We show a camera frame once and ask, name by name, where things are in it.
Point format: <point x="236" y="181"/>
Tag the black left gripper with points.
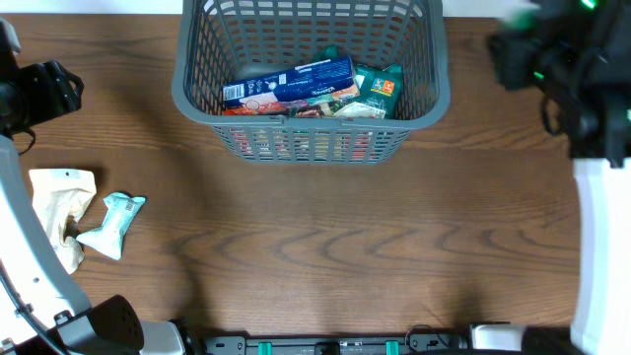
<point x="56" y="86"/>

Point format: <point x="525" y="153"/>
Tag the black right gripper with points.
<point x="516" y="56"/>

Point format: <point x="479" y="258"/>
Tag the white paper pouch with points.
<point x="62" y="195"/>

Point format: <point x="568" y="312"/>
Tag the green snack bag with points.
<point x="379" y="92"/>

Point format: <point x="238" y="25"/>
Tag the light teal wrapper packet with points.
<point x="108" y="238"/>

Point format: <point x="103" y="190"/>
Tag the grey plastic basket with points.
<point x="225" y="41"/>

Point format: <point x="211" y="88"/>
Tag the blue toothpaste box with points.
<point x="330" y="76"/>

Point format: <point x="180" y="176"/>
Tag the spaghetti pasta packet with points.
<point x="267" y="104"/>

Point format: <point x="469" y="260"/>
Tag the green lid jar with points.
<point x="521" y="18"/>

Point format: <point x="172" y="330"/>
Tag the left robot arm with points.
<point x="43" y="310"/>

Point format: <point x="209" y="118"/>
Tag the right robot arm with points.
<point x="577" y="53"/>

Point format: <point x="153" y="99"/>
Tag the black aluminium rail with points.
<point x="421" y="339"/>

